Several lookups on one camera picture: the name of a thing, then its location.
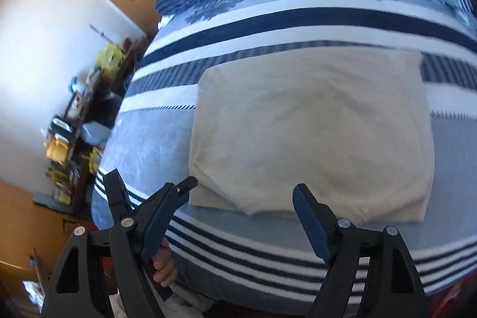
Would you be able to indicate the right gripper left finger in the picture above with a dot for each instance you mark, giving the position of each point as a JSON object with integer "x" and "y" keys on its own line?
{"x": 78, "y": 288}

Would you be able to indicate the beige knit garment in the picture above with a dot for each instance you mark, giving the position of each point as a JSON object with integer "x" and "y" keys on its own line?
{"x": 351, "y": 123}

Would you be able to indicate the person's left hand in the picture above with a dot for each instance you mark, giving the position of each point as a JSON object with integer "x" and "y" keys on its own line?
{"x": 165, "y": 271}

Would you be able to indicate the cluttered dark shelf rack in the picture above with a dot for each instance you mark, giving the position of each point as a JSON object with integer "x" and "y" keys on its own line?
{"x": 75, "y": 138}

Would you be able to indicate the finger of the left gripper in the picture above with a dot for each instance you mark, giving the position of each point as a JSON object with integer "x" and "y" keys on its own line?
{"x": 185, "y": 186}
{"x": 118, "y": 200}

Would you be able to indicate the yellow plush toy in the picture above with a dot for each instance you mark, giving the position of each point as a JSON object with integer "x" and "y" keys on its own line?
{"x": 110, "y": 59}

